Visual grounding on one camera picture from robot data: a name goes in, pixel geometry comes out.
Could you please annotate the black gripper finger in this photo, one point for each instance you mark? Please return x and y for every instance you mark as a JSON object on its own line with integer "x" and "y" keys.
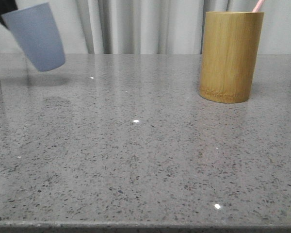
{"x": 5, "y": 7}

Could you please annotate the blue plastic cup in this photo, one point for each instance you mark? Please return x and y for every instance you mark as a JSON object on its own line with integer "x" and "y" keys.
{"x": 35, "y": 30}

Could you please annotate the pink chopstick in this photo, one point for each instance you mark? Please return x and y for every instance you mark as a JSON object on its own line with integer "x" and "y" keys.
{"x": 258, "y": 6}

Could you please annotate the bamboo wooden cup holder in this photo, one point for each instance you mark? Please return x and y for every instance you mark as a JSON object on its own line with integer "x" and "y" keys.
{"x": 230, "y": 46}

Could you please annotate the grey pleated curtain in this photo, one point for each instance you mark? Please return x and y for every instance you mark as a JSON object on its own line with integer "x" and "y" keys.
{"x": 151, "y": 26}

